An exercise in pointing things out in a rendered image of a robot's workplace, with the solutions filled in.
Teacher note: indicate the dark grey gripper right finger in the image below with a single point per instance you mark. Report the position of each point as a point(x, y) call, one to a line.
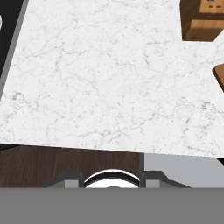
point(153, 178)

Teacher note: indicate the brown wooden knife block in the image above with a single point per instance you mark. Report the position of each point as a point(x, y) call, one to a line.
point(201, 27)

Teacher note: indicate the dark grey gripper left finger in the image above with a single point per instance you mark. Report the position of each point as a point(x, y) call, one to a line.
point(71, 178)

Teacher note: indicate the black hob with grey rim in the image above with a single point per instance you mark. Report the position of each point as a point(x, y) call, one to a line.
point(8, 26)

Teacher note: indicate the brown wooden cutting board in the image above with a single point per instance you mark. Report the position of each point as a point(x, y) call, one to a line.
point(220, 77)

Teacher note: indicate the grey appliance front panel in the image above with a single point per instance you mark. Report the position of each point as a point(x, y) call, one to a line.
point(186, 169)

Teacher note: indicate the round white and black object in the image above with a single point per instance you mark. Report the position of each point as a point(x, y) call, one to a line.
point(112, 178)

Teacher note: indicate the dark wood drawer front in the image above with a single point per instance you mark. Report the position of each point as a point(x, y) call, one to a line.
point(43, 164)

